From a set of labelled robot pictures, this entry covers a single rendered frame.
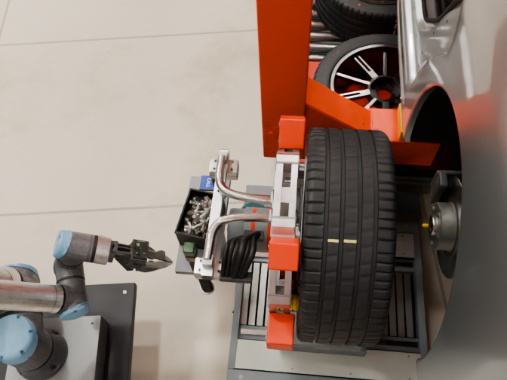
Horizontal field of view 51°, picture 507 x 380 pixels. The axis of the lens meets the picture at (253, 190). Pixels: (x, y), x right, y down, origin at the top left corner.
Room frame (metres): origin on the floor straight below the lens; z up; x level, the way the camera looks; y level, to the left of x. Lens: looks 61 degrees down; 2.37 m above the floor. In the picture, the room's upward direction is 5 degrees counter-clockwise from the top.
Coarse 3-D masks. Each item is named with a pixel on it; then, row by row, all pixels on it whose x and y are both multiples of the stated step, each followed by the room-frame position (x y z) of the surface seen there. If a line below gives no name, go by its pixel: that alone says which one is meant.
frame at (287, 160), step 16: (288, 160) 0.79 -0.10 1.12; (288, 176) 0.94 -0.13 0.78; (272, 224) 0.60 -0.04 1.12; (288, 224) 0.60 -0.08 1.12; (272, 272) 0.50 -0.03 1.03; (288, 272) 0.50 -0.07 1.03; (272, 288) 0.47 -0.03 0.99; (288, 288) 0.46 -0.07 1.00; (272, 304) 0.44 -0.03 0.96; (288, 304) 0.43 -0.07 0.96
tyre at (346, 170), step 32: (320, 128) 0.92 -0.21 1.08; (320, 160) 0.75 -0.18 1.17; (352, 160) 0.74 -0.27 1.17; (384, 160) 0.73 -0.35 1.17; (320, 192) 0.65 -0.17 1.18; (352, 192) 0.64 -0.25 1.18; (384, 192) 0.63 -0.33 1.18; (320, 224) 0.57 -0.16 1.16; (352, 224) 0.56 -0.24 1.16; (384, 224) 0.55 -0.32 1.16; (320, 256) 0.50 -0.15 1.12; (352, 256) 0.49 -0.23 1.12; (384, 256) 0.48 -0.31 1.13; (320, 288) 0.44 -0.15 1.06; (352, 288) 0.43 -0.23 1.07; (384, 288) 0.42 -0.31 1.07; (320, 320) 0.38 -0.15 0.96; (352, 320) 0.37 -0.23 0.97; (384, 320) 0.36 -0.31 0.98
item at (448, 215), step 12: (456, 180) 0.77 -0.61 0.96; (456, 192) 0.73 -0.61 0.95; (444, 204) 0.72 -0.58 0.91; (456, 204) 0.70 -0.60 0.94; (444, 216) 0.67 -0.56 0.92; (456, 216) 0.66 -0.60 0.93; (444, 228) 0.64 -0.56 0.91; (456, 228) 0.63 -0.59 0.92; (432, 240) 0.64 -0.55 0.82; (444, 240) 0.61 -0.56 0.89; (456, 240) 0.60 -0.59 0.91; (444, 252) 0.61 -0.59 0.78; (456, 252) 0.57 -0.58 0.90; (444, 264) 0.58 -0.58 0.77
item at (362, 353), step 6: (294, 348) 0.50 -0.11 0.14; (300, 348) 0.49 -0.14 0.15; (306, 348) 0.49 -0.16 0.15; (312, 348) 0.48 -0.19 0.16; (318, 348) 0.48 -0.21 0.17; (366, 348) 0.46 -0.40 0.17; (342, 354) 0.46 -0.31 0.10; (348, 354) 0.46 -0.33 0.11; (354, 354) 0.46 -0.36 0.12; (360, 354) 0.45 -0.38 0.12
